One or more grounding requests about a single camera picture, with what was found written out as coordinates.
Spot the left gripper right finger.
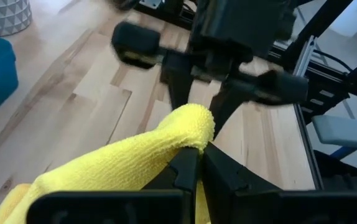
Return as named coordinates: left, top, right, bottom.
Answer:
left=202, top=142, right=357, bottom=224

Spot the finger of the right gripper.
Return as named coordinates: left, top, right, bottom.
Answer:
left=111, top=21, right=195, bottom=110
left=209, top=70, right=309, bottom=139

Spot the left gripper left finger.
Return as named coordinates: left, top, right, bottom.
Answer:
left=27, top=147, right=201, bottom=224

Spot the yellow microfiber towel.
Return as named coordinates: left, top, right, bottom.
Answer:
left=0, top=103, right=216, bottom=224

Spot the pale blue padded seat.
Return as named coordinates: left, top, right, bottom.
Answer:
left=311, top=114, right=357, bottom=151

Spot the black bulky object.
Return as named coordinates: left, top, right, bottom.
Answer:
left=313, top=149, right=357, bottom=191

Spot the succulent in patterned white pot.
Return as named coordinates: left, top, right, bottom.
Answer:
left=0, top=0, right=32, bottom=37

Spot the silver aluminium post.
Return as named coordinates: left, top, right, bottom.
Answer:
left=292, top=35, right=318, bottom=78

